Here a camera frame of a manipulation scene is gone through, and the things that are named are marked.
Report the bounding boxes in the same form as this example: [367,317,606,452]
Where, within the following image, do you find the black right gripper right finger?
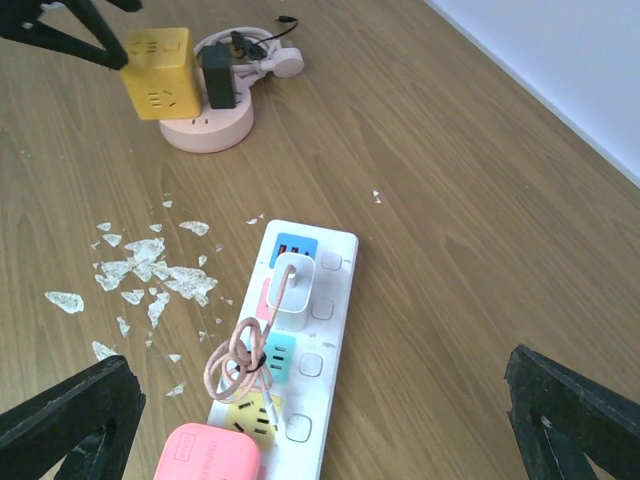
[505,344,639,479]

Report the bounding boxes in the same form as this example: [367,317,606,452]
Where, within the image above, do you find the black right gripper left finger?
[1,355,146,479]

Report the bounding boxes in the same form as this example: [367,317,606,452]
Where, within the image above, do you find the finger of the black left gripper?
[0,0,130,71]

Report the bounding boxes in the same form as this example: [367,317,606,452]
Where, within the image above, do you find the pink square plug adapter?
[153,423,261,480]

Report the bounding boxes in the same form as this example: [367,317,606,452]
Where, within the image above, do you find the yellow cube socket adapter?
[120,27,201,121]

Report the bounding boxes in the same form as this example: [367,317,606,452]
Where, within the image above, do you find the pink braided usb cable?
[203,265,297,431]

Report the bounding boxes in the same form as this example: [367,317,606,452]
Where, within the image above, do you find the white power strip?
[208,220,359,479]

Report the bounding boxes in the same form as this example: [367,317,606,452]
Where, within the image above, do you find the black power adapter plug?
[200,42,236,109]

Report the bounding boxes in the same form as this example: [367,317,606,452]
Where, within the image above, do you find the pink round power socket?
[159,87,254,154]

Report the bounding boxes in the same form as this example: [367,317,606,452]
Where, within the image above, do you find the white usb charger plug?
[266,252,316,332]

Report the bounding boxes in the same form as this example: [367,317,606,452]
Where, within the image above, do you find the black thin adapter cable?
[229,15,300,61]

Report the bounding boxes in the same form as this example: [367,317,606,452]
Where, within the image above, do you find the pink coiled socket cable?
[192,28,305,86]

